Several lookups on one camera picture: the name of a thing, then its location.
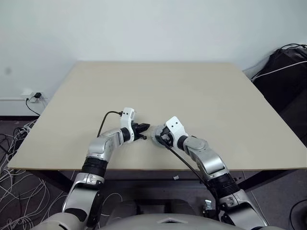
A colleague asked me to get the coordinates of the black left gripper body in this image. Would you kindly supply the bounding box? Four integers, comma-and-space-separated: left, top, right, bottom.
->
131, 121, 142, 142

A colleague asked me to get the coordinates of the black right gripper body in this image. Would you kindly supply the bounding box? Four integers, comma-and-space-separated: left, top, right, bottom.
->
160, 126, 174, 147

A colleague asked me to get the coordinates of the silver round motor lid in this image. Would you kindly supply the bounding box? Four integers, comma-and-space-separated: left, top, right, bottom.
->
151, 124, 168, 144

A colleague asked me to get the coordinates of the grey robot torso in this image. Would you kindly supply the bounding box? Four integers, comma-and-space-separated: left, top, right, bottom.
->
35, 210, 272, 230

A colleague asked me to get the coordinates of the black metal table leg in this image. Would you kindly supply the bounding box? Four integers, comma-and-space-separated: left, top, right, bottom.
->
42, 170, 75, 193
242, 169, 307, 192

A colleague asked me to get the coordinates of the black bag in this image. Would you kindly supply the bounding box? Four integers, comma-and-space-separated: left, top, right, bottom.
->
250, 44, 307, 144

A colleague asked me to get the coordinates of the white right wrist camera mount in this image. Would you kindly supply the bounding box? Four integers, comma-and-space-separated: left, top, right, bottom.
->
165, 116, 187, 150

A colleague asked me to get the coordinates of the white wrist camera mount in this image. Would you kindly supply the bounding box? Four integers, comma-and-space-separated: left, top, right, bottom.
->
165, 116, 187, 150
119, 107, 137, 144

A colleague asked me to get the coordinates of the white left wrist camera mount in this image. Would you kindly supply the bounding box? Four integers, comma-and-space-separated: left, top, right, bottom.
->
119, 107, 137, 144

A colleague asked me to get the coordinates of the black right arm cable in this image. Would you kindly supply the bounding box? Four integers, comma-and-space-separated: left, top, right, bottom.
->
154, 135, 223, 220

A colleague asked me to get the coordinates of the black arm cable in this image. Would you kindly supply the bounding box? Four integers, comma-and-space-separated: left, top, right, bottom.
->
154, 135, 223, 220
96, 111, 123, 138

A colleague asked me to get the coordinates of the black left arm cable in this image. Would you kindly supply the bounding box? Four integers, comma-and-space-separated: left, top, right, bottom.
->
96, 111, 123, 138

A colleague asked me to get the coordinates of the black adapter cable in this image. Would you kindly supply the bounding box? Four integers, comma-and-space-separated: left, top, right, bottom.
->
25, 95, 40, 116

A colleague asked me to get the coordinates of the white cable on bag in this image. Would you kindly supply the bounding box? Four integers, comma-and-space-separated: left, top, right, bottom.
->
251, 62, 307, 80

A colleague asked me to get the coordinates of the black floor cable tangle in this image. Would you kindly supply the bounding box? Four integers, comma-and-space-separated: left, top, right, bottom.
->
0, 126, 27, 166

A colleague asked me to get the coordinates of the white floor cable tangle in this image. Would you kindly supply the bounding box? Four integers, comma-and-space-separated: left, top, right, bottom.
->
0, 119, 70, 230

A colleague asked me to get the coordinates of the black floor cable loop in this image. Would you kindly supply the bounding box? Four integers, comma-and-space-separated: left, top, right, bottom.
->
289, 198, 307, 224

